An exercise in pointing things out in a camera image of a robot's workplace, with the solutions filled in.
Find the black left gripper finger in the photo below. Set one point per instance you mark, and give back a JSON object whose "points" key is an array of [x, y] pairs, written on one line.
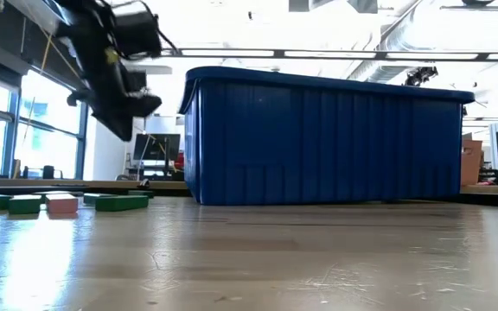
{"points": [[123, 116]]}

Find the large blue plastic bin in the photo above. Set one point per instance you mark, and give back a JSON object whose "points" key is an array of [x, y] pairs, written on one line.
{"points": [[327, 138]]}

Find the pink wooden block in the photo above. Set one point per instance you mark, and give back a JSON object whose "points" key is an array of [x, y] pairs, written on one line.
{"points": [[61, 204]]}

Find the long ceiling light fixture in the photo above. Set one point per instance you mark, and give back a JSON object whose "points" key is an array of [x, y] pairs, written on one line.
{"points": [[231, 53]]}

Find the black ceiling mounted device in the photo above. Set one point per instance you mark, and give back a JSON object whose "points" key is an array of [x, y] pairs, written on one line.
{"points": [[419, 75]]}

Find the brown cardboard box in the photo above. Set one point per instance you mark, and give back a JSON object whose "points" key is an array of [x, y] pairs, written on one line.
{"points": [[471, 162]]}

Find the dark ceiling fixture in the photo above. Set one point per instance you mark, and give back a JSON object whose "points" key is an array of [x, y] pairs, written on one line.
{"points": [[476, 3]]}

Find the blue window post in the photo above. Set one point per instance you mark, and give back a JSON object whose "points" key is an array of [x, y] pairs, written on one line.
{"points": [[82, 142], [10, 129]]}

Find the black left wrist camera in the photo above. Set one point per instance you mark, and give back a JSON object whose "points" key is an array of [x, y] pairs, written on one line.
{"points": [[138, 30]]}

